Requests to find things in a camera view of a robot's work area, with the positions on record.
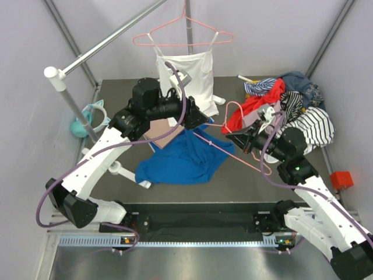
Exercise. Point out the pale pink garment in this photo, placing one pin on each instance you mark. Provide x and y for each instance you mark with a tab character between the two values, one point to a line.
250	118

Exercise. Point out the red garment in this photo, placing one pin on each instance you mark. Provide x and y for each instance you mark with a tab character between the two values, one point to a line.
234	123

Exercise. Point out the teal cat ear headphones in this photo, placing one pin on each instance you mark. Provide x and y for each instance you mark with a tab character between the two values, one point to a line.
77	128

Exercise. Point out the grey blue denim garment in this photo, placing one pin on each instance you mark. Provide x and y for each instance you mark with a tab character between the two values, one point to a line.
296	81

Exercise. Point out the white cloth near arm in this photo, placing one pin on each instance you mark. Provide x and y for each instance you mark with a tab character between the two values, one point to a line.
270	159

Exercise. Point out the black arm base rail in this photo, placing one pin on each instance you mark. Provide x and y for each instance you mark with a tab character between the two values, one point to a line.
203	222

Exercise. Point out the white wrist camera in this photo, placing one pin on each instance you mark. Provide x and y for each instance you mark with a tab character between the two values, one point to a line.
180	78
266	113

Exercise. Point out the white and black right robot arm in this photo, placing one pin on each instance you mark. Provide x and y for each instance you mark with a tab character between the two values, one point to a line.
334	232

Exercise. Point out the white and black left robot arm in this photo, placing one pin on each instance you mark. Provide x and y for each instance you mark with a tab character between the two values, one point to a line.
71	196

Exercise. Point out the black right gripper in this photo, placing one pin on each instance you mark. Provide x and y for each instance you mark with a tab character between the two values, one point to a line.
245	139

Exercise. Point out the brown cardboard sheet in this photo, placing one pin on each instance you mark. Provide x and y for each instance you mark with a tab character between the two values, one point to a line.
163	134

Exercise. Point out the blue tank top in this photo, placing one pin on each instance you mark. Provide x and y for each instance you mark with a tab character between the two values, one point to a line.
193	157

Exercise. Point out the blue white striped cloth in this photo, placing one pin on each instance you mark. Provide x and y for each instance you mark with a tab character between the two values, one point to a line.
259	88

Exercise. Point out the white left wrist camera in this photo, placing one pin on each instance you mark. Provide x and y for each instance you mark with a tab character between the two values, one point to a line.
180	78

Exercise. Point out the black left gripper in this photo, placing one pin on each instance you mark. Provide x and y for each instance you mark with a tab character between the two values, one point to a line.
193	118

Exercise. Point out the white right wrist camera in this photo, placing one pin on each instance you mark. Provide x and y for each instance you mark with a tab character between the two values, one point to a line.
266	113

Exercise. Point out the orange red box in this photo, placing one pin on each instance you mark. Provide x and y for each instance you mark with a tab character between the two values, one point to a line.
341	180

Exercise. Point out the white marker near clothes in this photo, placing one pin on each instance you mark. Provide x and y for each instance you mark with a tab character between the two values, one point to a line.
245	79

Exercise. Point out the white camisole top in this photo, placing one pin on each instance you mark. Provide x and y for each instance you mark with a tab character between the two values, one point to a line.
200	68

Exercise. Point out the black white striped shirt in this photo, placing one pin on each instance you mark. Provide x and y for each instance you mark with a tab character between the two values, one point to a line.
313	122

